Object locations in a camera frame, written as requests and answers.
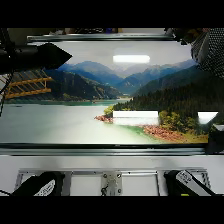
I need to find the black cable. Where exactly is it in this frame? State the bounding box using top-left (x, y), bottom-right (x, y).
top-left (100, 185), bottom-right (110, 197)

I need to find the black white dotted garment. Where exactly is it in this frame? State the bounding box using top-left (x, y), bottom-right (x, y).
top-left (190, 28), bottom-right (224, 80)

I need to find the silver frame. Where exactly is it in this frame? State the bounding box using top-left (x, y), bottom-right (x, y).
top-left (0, 32), bottom-right (224, 197)

